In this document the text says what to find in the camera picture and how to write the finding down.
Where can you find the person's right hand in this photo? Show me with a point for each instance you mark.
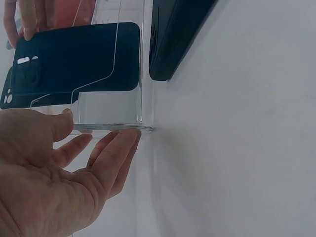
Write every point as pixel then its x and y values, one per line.
pixel 29 17

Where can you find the person's left hand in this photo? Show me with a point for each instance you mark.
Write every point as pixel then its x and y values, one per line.
pixel 37 187

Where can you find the person's right fingers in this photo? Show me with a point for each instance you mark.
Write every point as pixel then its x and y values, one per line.
pixel 30 22

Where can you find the dark blue phone case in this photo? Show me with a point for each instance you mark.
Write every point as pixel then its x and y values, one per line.
pixel 81 56

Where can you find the clear acrylic stand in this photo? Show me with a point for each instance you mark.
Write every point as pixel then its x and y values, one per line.
pixel 111 108

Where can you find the orange red object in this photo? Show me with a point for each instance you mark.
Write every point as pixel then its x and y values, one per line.
pixel 74 12

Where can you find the dark phone case small holes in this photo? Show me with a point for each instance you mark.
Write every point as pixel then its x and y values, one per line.
pixel 12 96

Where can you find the black flat case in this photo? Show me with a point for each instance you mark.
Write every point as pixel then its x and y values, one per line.
pixel 170 37

